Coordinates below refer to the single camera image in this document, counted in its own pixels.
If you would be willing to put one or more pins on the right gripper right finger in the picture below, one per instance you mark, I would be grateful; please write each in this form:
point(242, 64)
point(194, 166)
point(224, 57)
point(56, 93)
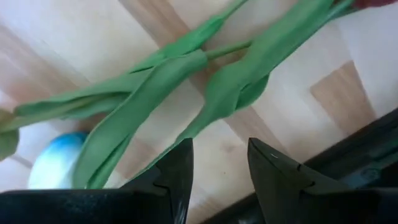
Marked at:
point(295, 199)

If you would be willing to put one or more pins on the black metal table frame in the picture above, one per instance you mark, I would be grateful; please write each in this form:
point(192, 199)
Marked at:
point(357, 149)

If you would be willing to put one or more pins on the pink artificial tulip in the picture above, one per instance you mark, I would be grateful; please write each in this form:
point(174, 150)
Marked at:
point(192, 37)

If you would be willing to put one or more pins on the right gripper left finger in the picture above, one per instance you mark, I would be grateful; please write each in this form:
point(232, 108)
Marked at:
point(155, 205)

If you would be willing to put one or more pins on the white blue artificial tulip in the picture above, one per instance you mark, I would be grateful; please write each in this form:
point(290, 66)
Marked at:
point(56, 161)

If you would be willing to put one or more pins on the dark red artificial tulip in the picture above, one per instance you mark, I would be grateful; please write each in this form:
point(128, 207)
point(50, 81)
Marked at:
point(248, 71)

